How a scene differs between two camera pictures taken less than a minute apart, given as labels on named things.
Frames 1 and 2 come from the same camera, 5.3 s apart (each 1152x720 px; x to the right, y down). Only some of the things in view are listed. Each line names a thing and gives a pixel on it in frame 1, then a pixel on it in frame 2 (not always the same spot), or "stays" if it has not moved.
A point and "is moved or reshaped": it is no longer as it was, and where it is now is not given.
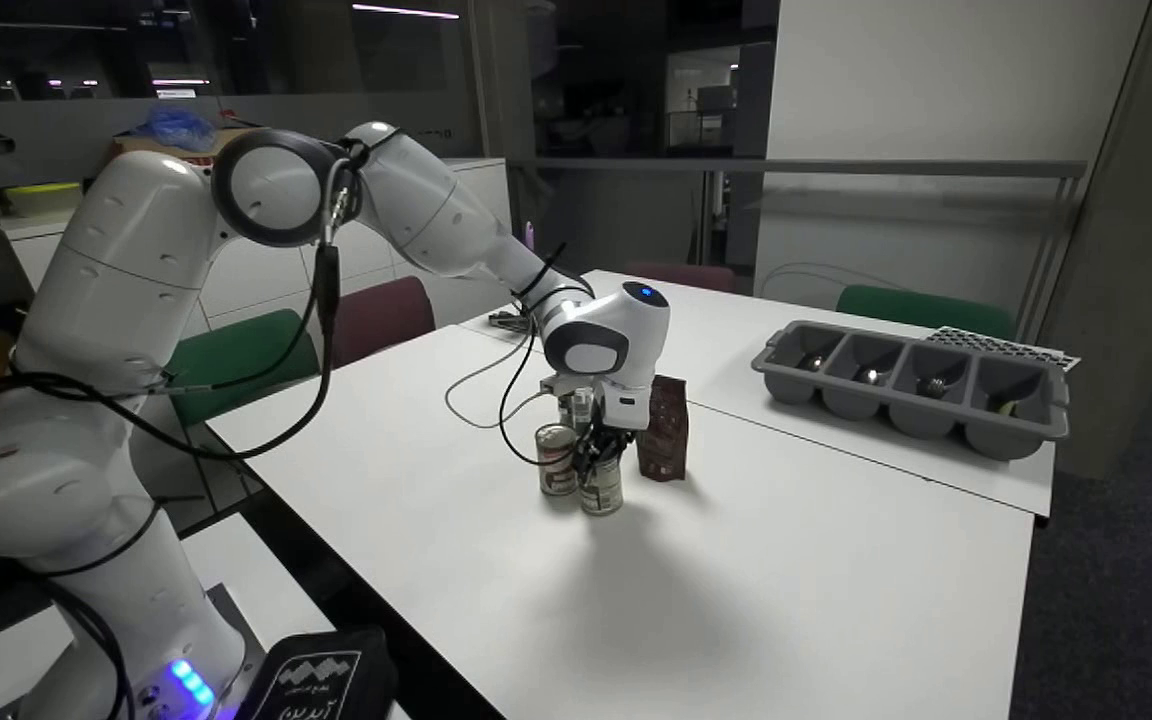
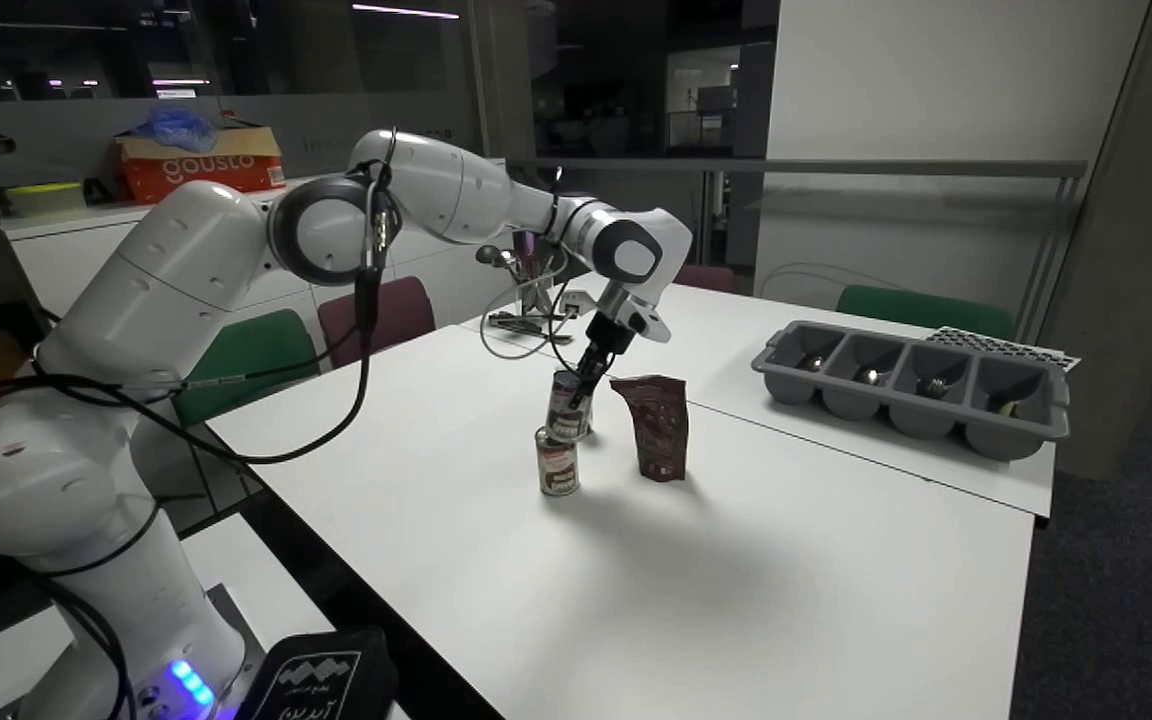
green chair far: [934, 310] stays
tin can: [556, 463] stays
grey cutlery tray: [992, 401] stays
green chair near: [239, 355] stays
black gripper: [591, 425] to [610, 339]
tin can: [604, 486] is moved or reshaped
